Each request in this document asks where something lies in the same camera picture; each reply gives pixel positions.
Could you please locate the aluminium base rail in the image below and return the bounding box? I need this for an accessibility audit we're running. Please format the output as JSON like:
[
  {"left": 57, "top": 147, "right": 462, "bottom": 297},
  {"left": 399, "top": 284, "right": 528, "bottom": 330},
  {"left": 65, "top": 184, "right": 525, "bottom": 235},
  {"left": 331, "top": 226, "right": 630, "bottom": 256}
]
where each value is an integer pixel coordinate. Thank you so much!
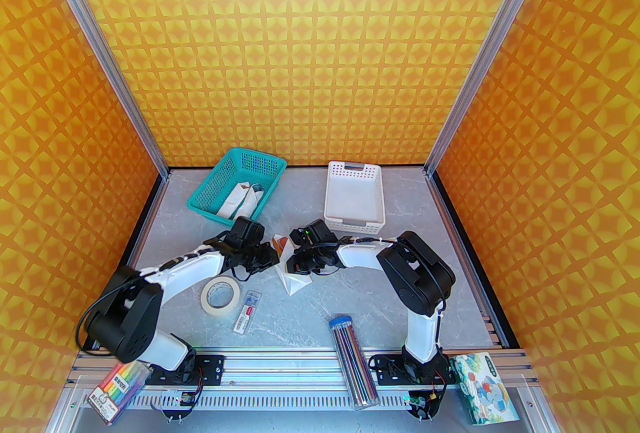
[{"left": 67, "top": 346, "right": 531, "bottom": 392}]

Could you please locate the clear pencil tube blue cap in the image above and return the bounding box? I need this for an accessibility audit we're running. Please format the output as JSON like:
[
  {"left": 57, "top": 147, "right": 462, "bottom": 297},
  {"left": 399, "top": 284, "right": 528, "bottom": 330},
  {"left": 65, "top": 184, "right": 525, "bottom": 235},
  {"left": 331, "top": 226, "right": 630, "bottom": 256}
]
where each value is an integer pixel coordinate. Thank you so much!
[{"left": 328, "top": 314, "right": 379, "bottom": 412}]

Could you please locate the cartoon print tissue pack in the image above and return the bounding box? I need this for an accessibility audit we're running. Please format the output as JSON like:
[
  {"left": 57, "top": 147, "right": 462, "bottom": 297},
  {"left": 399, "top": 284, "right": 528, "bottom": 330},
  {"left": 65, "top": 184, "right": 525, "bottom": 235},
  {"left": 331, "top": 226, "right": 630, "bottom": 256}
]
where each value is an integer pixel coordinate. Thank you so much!
[{"left": 448, "top": 352, "right": 520, "bottom": 425}]

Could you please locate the white paper napkin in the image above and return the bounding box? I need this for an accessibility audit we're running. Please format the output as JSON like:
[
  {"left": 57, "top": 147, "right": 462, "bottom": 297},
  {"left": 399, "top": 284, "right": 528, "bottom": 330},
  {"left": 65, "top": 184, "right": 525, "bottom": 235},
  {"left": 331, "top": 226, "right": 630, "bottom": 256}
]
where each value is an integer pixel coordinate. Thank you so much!
[{"left": 272, "top": 233, "right": 311, "bottom": 297}]

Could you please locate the small clear refill box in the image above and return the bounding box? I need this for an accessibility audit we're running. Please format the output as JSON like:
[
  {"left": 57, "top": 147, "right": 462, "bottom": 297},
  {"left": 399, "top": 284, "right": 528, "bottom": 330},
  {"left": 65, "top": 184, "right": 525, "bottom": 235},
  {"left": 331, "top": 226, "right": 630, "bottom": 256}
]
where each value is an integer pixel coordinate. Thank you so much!
[{"left": 233, "top": 290, "right": 262, "bottom": 335}]

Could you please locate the aluminium frame post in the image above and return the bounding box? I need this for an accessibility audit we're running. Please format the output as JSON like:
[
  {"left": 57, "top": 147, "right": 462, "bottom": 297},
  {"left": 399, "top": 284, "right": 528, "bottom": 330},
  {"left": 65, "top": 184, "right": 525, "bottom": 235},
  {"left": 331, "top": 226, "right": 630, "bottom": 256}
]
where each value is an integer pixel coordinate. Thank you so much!
[
  {"left": 25, "top": 0, "right": 170, "bottom": 177},
  {"left": 424, "top": 0, "right": 565, "bottom": 174}
]

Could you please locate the small controller board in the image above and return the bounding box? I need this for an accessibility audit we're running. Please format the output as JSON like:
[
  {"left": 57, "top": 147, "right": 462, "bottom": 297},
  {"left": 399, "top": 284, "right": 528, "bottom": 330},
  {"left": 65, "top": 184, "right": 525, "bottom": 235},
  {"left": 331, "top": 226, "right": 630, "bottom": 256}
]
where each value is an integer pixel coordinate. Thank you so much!
[
  {"left": 164, "top": 388, "right": 199, "bottom": 422},
  {"left": 407, "top": 388, "right": 444, "bottom": 422}
]

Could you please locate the masking tape roll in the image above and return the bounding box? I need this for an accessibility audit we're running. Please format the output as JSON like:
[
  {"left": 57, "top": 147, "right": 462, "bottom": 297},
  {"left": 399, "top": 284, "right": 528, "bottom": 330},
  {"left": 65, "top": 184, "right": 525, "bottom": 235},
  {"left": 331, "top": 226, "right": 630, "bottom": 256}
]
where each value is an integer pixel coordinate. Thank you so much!
[{"left": 201, "top": 276, "right": 243, "bottom": 319}]

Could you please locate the colour marker pack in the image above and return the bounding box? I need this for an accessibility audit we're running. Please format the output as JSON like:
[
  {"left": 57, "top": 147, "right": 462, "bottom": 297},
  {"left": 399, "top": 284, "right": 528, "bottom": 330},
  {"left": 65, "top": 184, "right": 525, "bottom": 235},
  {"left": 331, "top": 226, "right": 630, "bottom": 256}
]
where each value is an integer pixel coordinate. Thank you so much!
[{"left": 87, "top": 361, "right": 154, "bottom": 424}]

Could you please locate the teal plastic mesh basket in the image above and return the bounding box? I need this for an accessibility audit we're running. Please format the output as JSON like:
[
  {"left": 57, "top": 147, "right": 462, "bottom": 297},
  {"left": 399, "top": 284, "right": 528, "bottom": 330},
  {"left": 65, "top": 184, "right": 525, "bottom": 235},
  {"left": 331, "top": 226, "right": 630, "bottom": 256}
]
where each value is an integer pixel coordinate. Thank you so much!
[{"left": 186, "top": 147, "right": 288, "bottom": 227}]

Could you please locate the white slotted cable duct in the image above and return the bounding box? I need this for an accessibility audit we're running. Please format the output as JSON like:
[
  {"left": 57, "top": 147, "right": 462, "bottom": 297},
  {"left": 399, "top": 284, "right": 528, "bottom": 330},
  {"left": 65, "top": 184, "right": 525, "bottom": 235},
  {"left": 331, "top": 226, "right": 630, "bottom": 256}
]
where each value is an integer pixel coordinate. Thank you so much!
[{"left": 132, "top": 388, "right": 416, "bottom": 411}]

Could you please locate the white plastic perforated basket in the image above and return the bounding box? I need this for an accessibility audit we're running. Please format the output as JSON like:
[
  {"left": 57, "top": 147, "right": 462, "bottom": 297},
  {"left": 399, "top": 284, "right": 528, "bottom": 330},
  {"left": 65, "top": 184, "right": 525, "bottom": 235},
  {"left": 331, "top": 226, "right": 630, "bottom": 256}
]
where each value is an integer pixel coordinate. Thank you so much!
[{"left": 323, "top": 161, "right": 387, "bottom": 238}]

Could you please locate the cutlery piece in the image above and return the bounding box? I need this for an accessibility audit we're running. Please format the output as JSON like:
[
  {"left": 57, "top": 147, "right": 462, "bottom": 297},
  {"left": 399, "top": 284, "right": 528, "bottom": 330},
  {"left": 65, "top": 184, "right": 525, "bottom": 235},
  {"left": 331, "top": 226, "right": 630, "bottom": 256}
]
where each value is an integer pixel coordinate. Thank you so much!
[{"left": 235, "top": 183, "right": 267, "bottom": 222}]

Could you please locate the rolled white napkin bundle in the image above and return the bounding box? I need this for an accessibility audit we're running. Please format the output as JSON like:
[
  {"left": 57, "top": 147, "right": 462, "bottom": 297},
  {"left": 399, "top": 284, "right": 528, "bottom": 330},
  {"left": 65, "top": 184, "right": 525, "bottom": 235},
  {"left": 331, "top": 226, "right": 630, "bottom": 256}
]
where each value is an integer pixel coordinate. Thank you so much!
[{"left": 217, "top": 181, "right": 267, "bottom": 223}]

